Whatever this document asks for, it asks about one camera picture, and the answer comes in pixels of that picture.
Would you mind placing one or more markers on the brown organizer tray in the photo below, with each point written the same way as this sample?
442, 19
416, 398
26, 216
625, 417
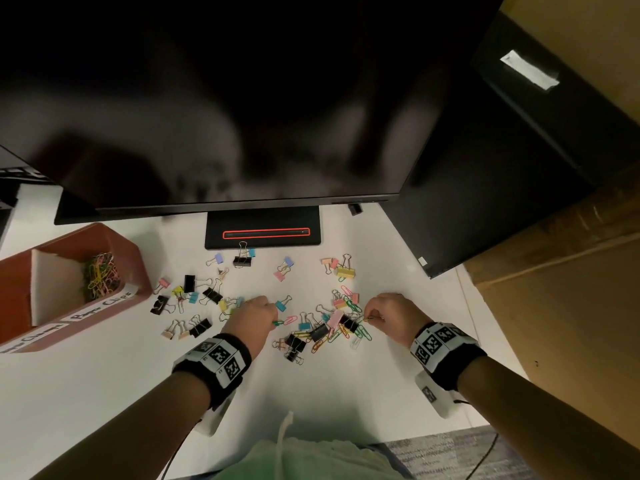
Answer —
20, 294

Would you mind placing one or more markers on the black computer case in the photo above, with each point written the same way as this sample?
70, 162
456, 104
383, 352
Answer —
480, 194

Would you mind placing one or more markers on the black red-lined monitor base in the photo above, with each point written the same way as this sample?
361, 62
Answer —
265, 222

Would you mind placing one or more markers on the person's left fingers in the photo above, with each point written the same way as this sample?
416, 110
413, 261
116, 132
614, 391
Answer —
270, 311

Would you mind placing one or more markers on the white handwritten label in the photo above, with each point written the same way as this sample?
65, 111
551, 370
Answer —
32, 339
102, 305

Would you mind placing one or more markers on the light green garment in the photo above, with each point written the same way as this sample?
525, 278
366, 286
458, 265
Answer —
310, 462

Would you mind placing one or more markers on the black keyboard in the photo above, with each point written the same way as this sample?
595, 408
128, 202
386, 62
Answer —
22, 175

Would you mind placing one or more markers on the white tape strip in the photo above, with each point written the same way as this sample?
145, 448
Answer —
530, 69

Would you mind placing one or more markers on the pile of coloured paper clips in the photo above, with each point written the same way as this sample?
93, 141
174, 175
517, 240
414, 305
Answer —
337, 327

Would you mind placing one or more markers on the person's left forearm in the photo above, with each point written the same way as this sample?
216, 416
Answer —
135, 429

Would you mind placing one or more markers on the large black monitor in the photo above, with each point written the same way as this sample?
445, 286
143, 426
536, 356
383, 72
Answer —
250, 94

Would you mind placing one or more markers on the heap of coloured paper clips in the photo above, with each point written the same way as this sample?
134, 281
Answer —
101, 277

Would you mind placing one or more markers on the scattered coloured binder clips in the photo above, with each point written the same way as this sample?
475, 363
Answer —
212, 295

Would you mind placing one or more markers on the person's left hand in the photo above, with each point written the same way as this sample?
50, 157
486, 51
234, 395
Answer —
252, 322

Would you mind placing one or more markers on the brown cardboard box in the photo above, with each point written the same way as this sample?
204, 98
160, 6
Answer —
565, 319

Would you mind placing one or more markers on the person's right fingers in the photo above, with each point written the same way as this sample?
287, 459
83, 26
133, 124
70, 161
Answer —
376, 308

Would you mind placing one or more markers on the small black dongle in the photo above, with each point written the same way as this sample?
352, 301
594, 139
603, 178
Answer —
355, 209

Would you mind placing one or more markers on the person's right forearm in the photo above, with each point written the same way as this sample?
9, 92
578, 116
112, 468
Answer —
540, 424

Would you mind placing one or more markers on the black marker wristband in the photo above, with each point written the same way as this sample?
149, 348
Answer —
445, 349
220, 362

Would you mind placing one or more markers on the black panel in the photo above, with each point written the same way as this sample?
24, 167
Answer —
575, 119

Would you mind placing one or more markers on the person's right hand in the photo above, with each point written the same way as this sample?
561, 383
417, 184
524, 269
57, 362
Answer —
400, 317

